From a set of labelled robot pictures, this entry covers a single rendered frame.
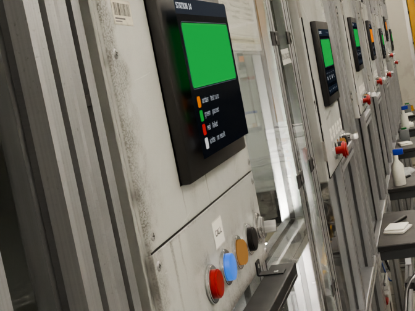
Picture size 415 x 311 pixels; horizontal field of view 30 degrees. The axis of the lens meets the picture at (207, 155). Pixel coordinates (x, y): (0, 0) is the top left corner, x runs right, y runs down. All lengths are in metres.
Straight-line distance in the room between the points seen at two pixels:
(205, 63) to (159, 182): 0.18
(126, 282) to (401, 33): 8.92
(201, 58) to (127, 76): 0.16
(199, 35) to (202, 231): 0.20
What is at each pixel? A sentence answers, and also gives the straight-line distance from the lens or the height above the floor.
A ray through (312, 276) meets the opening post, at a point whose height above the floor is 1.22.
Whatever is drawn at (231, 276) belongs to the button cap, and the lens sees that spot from 0.85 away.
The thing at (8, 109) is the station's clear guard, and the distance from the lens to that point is 0.54.
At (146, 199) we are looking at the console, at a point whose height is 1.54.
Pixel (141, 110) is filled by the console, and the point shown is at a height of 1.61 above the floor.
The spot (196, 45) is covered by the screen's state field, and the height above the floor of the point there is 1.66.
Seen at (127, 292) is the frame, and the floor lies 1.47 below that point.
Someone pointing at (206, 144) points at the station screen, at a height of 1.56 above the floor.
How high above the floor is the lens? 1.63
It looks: 6 degrees down
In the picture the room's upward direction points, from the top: 11 degrees counter-clockwise
